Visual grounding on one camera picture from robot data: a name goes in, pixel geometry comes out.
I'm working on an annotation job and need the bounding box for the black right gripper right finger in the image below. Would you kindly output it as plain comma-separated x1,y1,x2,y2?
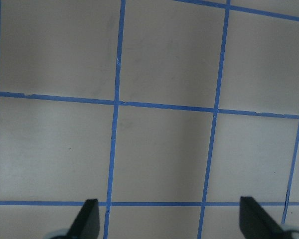
240,196,299,239

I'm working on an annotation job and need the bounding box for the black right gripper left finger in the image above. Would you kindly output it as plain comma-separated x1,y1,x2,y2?
50,199,100,239

